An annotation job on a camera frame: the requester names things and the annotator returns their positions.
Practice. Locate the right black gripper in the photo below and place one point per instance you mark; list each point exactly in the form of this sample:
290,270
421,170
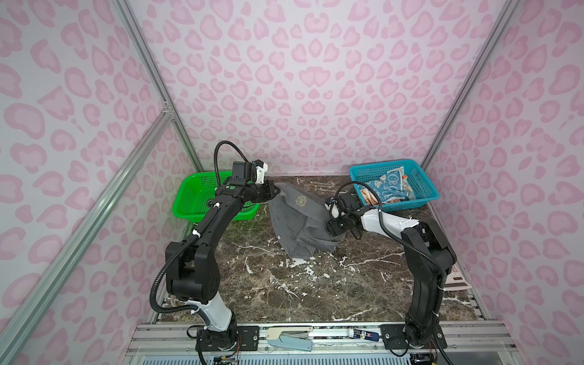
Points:
334,228

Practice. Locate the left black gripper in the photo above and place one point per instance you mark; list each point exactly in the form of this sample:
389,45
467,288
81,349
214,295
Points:
268,194

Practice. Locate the grey towel gold emblem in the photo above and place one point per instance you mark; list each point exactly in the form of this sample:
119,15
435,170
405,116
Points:
299,220

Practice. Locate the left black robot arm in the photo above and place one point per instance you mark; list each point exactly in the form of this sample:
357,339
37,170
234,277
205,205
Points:
190,278

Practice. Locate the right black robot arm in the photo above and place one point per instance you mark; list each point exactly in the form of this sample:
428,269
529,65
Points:
429,257

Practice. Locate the blue patterned cloth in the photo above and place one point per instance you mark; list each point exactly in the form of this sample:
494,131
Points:
392,187

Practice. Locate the teal plastic basket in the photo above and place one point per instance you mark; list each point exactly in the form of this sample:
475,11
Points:
422,185

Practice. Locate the green plastic basket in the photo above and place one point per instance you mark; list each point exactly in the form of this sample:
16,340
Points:
197,195

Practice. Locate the small blue battery pack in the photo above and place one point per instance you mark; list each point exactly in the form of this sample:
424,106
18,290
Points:
364,335

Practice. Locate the grey stapler tool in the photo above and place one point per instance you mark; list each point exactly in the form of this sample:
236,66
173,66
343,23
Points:
290,337

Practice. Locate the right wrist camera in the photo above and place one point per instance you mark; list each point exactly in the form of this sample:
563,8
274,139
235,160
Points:
334,210

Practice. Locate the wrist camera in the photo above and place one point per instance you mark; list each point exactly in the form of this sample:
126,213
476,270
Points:
261,168
334,210

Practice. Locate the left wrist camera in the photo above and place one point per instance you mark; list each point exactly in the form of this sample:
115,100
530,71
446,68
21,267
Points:
261,168

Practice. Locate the aluminium front rail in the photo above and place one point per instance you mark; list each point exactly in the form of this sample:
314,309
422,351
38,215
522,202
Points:
471,342

